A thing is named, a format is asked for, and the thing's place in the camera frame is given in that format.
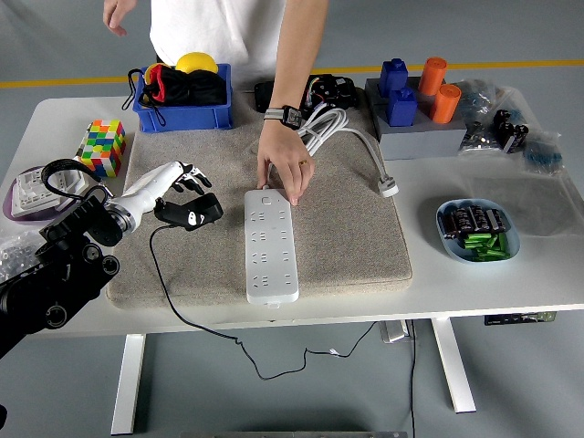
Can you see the person's left hand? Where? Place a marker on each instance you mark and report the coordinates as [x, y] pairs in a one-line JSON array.
[[283, 155]]

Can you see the person's right hand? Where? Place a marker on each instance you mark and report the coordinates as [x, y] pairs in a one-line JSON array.
[[116, 16]]

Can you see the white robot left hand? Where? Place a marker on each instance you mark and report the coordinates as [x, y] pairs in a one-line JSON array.
[[150, 187]]

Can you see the white power strip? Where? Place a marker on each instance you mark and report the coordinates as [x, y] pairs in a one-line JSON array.
[[269, 255]]

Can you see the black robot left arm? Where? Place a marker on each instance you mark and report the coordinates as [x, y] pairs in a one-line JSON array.
[[68, 255]]

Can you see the person's left forearm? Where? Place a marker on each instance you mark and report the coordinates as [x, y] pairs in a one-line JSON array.
[[296, 55]]

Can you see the black wristwatch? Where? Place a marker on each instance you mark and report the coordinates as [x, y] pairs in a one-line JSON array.
[[289, 115]]

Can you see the colourful puzzle cube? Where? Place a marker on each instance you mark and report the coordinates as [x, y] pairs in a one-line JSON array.
[[105, 146]]

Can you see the blue plastic bin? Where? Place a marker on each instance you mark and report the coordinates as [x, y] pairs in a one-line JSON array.
[[182, 119]]

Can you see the black electronic device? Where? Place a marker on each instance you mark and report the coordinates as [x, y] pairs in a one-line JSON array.
[[333, 91]]

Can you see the person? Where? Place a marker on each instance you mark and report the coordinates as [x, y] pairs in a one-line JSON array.
[[205, 27]]

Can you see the yellow ball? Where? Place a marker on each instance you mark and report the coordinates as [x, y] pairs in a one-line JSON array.
[[196, 61]]

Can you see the grey-brown mat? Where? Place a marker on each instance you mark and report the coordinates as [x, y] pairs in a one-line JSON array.
[[342, 237]]

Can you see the blue peg block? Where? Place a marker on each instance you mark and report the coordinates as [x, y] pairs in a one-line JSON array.
[[401, 109], [392, 75]]

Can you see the purple dish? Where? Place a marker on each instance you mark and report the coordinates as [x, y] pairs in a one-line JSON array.
[[23, 218]]

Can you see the grey block base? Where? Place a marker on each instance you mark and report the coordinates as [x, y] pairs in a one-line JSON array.
[[424, 141]]

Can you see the clear bag of silver screws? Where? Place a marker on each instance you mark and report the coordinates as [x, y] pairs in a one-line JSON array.
[[13, 255]]

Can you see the orange cylinder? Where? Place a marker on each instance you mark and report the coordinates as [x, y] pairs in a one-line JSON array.
[[431, 77], [445, 105]]

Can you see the clear bag of dark screws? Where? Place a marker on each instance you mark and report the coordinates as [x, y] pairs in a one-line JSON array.
[[476, 139]]

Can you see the black capacitors pile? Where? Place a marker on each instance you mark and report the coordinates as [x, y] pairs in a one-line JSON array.
[[470, 219]]

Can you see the white table leg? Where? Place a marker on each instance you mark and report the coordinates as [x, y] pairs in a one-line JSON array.
[[128, 388], [454, 365]]

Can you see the clear bag of blue parts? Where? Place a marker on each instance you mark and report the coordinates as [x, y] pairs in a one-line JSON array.
[[476, 98], [543, 155]]

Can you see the green components pile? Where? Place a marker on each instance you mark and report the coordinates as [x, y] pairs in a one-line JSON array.
[[486, 244]]

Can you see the clear bag of black capacitors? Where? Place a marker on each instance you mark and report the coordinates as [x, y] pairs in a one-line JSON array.
[[508, 130]]

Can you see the light blue dish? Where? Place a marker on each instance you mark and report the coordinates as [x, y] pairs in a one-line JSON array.
[[514, 239]]

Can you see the large clear plastic bag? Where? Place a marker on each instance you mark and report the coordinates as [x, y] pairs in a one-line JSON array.
[[538, 205]]

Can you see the black table control panel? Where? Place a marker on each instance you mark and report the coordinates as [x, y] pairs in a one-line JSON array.
[[515, 319]]

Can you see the silver metal bracket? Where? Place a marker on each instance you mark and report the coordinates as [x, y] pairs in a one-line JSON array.
[[393, 332]]

